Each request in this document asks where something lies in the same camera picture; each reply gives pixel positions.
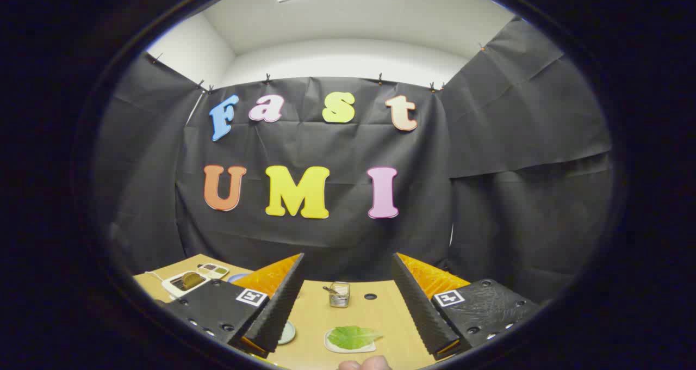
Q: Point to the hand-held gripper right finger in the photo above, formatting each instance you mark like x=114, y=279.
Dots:
x=416, y=304

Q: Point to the blue round plate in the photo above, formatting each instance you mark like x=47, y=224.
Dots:
x=237, y=277

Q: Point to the white square plate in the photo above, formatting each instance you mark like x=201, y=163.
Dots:
x=333, y=345

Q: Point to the green lettuce leaf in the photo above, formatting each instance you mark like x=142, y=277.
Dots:
x=353, y=337

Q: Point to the white toaster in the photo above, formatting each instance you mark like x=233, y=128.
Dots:
x=173, y=287

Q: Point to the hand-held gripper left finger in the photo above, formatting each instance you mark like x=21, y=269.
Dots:
x=283, y=304

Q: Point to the white divided condiment tray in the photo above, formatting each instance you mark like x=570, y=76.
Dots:
x=215, y=270

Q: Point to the pale green round plate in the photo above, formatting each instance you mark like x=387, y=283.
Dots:
x=287, y=334

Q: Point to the brown toasted bread slice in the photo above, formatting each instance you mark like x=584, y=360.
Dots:
x=191, y=280

